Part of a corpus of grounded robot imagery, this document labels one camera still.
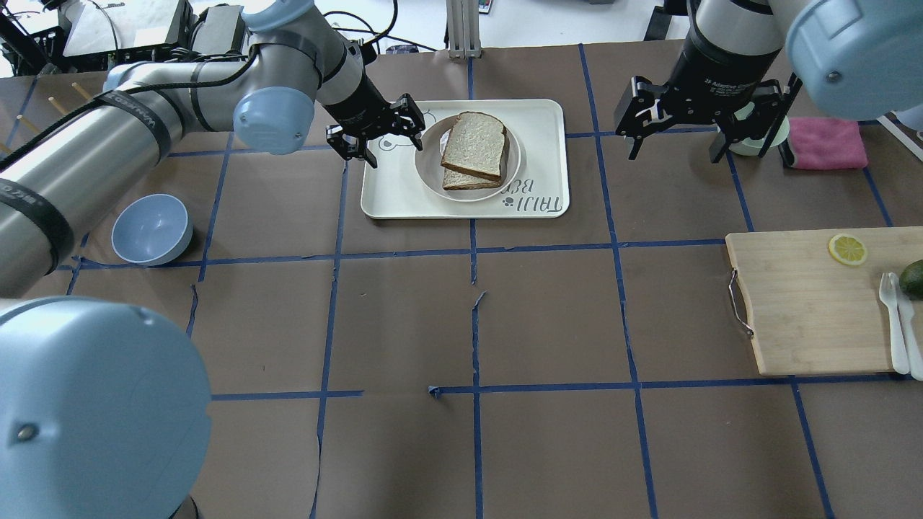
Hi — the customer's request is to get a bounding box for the blue bowl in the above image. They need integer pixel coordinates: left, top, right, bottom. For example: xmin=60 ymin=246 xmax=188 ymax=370
xmin=111 ymin=193 xmax=193 ymax=267

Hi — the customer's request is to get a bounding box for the white plastic knife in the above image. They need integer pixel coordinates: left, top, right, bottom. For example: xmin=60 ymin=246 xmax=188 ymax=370
xmin=888 ymin=272 xmax=922 ymax=381

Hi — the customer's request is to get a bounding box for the cream round plate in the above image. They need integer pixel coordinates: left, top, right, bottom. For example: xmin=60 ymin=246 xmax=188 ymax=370
xmin=413 ymin=111 xmax=525 ymax=203

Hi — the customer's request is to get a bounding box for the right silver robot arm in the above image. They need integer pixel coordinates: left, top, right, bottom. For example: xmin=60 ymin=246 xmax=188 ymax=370
xmin=614 ymin=1 xmax=922 ymax=162

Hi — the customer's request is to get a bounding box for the light green bowl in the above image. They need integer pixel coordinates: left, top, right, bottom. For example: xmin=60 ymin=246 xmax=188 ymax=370
xmin=729 ymin=102 xmax=790 ymax=156

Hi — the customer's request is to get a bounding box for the bread slice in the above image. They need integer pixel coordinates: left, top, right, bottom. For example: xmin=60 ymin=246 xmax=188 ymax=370
xmin=441 ymin=111 xmax=507 ymax=179
xmin=441 ymin=168 xmax=503 ymax=191

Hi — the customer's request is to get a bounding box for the lemon slice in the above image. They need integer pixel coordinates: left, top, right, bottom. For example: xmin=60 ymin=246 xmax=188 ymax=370
xmin=827 ymin=233 xmax=868 ymax=267

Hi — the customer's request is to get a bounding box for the white plastic fork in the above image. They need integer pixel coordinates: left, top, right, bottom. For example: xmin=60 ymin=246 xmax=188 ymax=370
xmin=879 ymin=272 xmax=910 ymax=375

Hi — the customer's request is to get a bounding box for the bread slice on plate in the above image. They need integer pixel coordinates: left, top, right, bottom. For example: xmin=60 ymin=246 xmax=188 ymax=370
xmin=441 ymin=168 xmax=503 ymax=191

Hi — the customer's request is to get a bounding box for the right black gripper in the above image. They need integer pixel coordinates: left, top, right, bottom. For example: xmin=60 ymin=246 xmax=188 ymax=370
xmin=614 ymin=32 xmax=803 ymax=164

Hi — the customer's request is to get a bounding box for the aluminium frame post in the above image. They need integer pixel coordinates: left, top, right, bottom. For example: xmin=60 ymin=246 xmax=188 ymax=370
xmin=446 ymin=0 xmax=482 ymax=60

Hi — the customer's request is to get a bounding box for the green avocado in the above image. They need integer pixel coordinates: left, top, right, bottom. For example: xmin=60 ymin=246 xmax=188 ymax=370
xmin=898 ymin=259 xmax=923 ymax=300

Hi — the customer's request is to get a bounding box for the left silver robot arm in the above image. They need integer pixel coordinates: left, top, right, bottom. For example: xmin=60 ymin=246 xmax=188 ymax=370
xmin=1 ymin=1 xmax=425 ymax=518

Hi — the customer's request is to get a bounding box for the pink cloth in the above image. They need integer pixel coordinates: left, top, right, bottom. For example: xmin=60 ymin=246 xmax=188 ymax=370
xmin=779 ymin=116 xmax=868 ymax=171

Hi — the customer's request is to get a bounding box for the fried egg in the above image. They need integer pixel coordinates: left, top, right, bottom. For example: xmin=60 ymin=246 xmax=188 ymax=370
xmin=439 ymin=127 xmax=453 ymax=156

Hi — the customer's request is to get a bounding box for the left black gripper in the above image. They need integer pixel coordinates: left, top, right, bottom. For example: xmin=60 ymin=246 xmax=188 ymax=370
xmin=325 ymin=76 xmax=426 ymax=169

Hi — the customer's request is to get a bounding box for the wooden cup rack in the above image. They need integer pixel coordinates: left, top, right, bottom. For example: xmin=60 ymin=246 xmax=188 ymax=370
xmin=1 ymin=73 xmax=105 ymax=155

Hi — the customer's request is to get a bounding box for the wooden cutting board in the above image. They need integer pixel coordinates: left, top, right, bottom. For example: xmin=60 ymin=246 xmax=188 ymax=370
xmin=725 ymin=226 xmax=922 ymax=376

